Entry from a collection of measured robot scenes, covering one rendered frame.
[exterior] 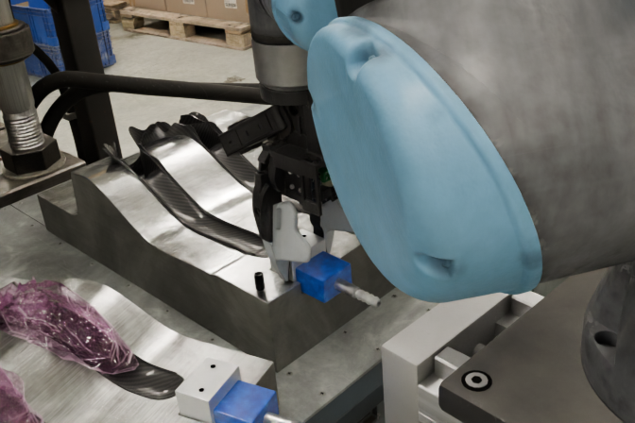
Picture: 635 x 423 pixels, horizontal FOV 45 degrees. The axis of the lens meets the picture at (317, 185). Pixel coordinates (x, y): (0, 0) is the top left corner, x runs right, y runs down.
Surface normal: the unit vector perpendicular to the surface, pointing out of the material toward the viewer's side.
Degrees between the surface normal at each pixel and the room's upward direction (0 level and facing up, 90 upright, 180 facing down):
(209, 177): 28
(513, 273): 115
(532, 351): 0
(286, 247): 80
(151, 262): 90
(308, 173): 90
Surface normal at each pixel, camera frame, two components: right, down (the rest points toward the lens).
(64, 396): 0.34, -0.72
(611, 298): -0.81, 0.32
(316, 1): 0.28, 0.42
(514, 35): -0.09, 0.02
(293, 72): 0.04, 0.45
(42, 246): -0.08, -0.89
